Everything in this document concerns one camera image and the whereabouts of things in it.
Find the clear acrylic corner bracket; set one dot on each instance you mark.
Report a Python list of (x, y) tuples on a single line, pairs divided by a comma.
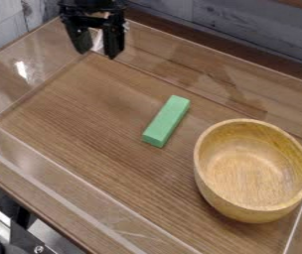
[(97, 43)]

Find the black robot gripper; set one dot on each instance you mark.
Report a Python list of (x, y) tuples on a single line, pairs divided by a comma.
[(82, 14)]

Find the brown wooden bowl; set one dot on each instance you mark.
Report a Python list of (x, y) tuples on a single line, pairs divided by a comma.
[(247, 168)]

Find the green rectangular block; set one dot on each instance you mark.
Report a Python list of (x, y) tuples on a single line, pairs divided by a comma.
[(164, 122)]

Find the black metal table bracket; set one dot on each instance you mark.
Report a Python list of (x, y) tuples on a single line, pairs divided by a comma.
[(27, 242)]

